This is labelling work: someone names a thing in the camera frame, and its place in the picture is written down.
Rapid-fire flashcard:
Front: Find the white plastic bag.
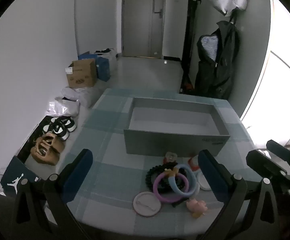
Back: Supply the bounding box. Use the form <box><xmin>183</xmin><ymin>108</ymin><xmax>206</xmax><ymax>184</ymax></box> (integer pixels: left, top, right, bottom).
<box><xmin>61</xmin><ymin>87</ymin><xmax>103</xmax><ymax>108</ymax></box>
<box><xmin>47</xmin><ymin>97</ymin><xmax>81</xmax><ymax>117</ymax></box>

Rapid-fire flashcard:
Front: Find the red flower hair clip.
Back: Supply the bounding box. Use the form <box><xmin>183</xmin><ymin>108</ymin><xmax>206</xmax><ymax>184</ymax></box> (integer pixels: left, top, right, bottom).
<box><xmin>187</xmin><ymin>156</ymin><xmax>200</xmax><ymax>172</ymax></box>

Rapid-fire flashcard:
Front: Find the white bag with dark items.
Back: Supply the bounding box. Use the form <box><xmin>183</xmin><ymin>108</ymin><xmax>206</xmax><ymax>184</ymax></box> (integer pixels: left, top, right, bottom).
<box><xmin>95</xmin><ymin>48</ymin><xmax>119</xmax><ymax>72</ymax></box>

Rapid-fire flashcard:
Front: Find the grey door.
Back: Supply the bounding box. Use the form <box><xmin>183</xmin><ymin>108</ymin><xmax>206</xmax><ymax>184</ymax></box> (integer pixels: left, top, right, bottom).
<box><xmin>122</xmin><ymin>0</ymin><xmax>167</xmax><ymax>58</ymax></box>

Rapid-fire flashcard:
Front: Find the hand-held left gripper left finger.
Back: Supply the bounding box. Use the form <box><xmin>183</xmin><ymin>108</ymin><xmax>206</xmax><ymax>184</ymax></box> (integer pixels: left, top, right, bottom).
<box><xmin>11</xmin><ymin>149</ymin><xmax>94</xmax><ymax>240</ymax></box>

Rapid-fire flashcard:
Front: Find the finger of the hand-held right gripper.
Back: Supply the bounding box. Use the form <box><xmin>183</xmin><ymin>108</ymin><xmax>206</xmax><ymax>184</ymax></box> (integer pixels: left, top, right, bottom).
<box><xmin>266</xmin><ymin>139</ymin><xmax>290</xmax><ymax>174</ymax></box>
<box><xmin>246</xmin><ymin>149</ymin><xmax>290</xmax><ymax>181</ymax></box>

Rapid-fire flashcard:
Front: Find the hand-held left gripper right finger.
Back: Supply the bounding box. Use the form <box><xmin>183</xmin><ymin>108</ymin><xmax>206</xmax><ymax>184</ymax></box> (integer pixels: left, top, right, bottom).
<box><xmin>197</xmin><ymin>149</ymin><xmax>281</xmax><ymax>240</ymax></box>

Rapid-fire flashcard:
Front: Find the black coat rack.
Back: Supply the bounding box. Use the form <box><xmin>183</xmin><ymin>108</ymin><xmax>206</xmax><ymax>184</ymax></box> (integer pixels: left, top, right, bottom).
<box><xmin>179</xmin><ymin>0</ymin><xmax>201</xmax><ymax>94</ymax></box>

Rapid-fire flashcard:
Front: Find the black bead bracelet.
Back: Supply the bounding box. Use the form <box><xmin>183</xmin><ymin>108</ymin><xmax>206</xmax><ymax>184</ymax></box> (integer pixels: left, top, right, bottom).
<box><xmin>146</xmin><ymin>162</ymin><xmax>185</xmax><ymax>193</ymax></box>

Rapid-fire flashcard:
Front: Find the blue ring bracelet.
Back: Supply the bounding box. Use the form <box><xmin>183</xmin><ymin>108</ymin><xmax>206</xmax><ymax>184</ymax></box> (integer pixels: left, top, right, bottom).
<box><xmin>165</xmin><ymin>164</ymin><xmax>199</xmax><ymax>197</ymax></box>

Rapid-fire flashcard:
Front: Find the tan shoe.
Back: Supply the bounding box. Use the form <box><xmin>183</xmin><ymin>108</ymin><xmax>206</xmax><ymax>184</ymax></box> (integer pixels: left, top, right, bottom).
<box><xmin>36</xmin><ymin>132</ymin><xmax>65</xmax><ymax>153</ymax></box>
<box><xmin>30</xmin><ymin>142</ymin><xmax>60</xmax><ymax>166</ymax></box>

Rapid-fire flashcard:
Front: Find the blue paper bag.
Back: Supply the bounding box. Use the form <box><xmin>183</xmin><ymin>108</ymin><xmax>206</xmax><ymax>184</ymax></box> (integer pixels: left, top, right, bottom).
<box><xmin>78</xmin><ymin>51</ymin><xmax>98</xmax><ymax>61</ymax></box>
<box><xmin>95</xmin><ymin>56</ymin><xmax>111</xmax><ymax>82</ymax></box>

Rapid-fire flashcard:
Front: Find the black and white sneaker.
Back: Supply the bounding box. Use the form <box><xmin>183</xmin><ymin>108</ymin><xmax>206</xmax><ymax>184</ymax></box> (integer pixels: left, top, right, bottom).
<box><xmin>50</xmin><ymin>116</ymin><xmax>77</xmax><ymax>132</ymax></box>
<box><xmin>42</xmin><ymin>122</ymin><xmax>71</xmax><ymax>141</ymax></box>

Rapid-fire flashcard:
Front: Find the pink pig hair clip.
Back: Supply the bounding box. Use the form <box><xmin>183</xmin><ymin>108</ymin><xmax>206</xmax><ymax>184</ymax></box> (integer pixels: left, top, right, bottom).
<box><xmin>186</xmin><ymin>199</ymin><xmax>208</xmax><ymax>218</ymax></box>

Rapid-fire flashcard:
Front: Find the black jacket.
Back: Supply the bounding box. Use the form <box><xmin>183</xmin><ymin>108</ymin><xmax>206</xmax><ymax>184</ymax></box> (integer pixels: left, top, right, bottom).
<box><xmin>194</xmin><ymin>20</ymin><xmax>241</xmax><ymax>99</ymax></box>

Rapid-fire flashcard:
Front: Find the bright window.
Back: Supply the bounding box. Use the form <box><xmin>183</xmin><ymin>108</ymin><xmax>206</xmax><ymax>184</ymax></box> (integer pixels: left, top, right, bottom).
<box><xmin>240</xmin><ymin>0</ymin><xmax>290</xmax><ymax>151</ymax></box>

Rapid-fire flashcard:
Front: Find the striped shirt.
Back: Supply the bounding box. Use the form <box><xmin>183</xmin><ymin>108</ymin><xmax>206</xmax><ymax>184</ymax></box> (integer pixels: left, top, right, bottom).
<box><xmin>200</xmin><ymin>35</ymin><xmax>219</xmax><ymax>61</ymax></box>

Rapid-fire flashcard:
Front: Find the brown cardboard box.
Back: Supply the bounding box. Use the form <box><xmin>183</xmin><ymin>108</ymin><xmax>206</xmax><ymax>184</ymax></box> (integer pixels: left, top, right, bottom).
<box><xmin>65</xmin><ymin>59</ymin><xmax>98</xmax><ymax>88</ymax></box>

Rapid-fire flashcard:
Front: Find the purple ring bracelet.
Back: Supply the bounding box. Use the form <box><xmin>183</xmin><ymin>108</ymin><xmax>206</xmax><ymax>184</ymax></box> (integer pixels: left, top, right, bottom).
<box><xmin>153</xmin><ymin>172</ymin><xmax>186</xmax><ymax>204</ymax></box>

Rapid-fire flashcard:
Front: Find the grey cardboard box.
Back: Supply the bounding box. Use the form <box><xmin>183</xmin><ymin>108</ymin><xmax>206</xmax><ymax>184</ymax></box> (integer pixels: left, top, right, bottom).
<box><xmin>123</xmin><ymin>97</ymin><xmax>231</xmax><ymax>157</ymax></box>

